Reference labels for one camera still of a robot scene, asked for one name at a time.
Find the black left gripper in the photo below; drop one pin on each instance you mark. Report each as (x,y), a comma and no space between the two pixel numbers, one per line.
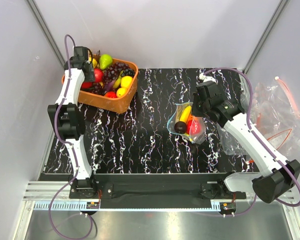
(91,77)

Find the pile of spare plastic bags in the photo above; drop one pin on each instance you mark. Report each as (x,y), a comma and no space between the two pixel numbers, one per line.
(275,114)

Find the red toy apple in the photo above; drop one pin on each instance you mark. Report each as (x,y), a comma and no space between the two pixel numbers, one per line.
(86,85)
(193,127)
(98,75)

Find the dark purple toy plum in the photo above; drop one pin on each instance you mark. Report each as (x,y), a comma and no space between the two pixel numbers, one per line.
(180,127)

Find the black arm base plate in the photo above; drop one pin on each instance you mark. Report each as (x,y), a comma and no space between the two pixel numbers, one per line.
(207,186)

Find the black marble pattern mat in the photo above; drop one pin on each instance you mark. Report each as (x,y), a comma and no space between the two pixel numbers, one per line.
(138,141)

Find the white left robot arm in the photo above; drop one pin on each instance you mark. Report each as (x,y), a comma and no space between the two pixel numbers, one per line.
(67,121)

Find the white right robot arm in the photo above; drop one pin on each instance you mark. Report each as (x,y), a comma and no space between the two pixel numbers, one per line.
(276,174)

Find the purple toy grape bunch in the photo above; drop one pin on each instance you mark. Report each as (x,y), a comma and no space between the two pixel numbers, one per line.
(113,71)

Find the yellow toy pear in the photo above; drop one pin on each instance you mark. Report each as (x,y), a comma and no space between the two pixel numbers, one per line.
(94,62)

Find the dark toy blackberry cluster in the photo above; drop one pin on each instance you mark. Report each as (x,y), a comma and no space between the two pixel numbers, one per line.
(127,72)

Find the small red toy fruit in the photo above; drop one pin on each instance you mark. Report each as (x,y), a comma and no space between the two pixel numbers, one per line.
(111,94)

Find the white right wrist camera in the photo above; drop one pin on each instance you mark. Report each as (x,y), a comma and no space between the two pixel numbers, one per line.
(205,78)

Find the purple toy eggplant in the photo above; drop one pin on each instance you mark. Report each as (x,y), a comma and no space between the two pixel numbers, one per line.
(109,86)

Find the orange plastic fruit basket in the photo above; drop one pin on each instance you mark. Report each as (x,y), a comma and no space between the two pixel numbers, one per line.
(110,101)

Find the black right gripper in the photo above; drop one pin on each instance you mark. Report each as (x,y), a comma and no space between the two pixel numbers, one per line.
(195,112)

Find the yellow toy banana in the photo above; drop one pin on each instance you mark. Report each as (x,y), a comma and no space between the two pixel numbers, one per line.
(185,114)

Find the clear blue zip top bag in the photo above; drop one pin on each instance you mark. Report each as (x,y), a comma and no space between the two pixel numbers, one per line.
(196,139)

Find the green toy pear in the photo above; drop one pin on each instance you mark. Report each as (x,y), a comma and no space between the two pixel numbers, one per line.
(105,61)

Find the small yellow toy lemon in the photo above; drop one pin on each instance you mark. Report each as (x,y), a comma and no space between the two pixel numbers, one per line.
(121,92)

